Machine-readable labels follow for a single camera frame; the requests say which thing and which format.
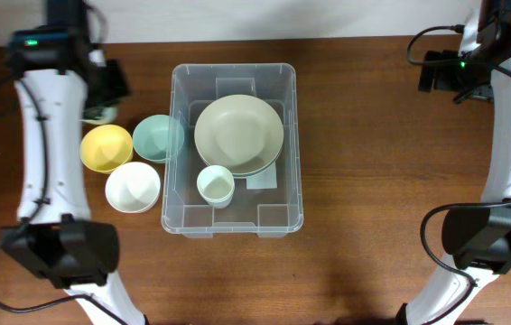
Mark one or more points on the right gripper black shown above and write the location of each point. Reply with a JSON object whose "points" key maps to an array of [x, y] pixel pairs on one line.
{"points": [[443, 79]]}

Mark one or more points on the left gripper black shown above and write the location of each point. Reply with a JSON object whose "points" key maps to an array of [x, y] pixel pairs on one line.
{"points": [[116, 69]]}

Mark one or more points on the green cup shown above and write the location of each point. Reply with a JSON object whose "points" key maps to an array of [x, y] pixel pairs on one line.
{"points": [[99, 115]]}

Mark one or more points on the white cup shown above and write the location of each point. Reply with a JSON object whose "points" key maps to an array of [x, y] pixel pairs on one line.
{"points": [[215, 182]]}

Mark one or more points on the grey translucent cup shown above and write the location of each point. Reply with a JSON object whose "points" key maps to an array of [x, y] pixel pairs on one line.
{"points": [[219, 203]]}

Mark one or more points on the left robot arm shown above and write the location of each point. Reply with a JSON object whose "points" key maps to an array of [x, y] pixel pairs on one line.
{"points": [[63, 80]]}

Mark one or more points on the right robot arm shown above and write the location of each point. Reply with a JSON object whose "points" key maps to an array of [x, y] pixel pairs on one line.
{"points": [[476, 237]]}

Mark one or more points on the clear plastic storage container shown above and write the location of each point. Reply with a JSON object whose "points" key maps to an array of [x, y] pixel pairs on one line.
{"points": [[266, 213]]}

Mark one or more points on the white label in container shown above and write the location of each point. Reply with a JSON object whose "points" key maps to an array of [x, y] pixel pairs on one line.
{"points": [[263, 181]]}

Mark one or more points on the yellow bowl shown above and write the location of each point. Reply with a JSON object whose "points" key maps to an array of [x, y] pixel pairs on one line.
{"points": [[106, 147]]}

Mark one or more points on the green bowl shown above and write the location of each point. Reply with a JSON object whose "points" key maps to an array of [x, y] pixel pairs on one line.
{"points": [[158, 138]]}

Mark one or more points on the white bowl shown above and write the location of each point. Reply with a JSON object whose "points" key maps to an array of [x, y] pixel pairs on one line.
{"points": [[133, 188]]}

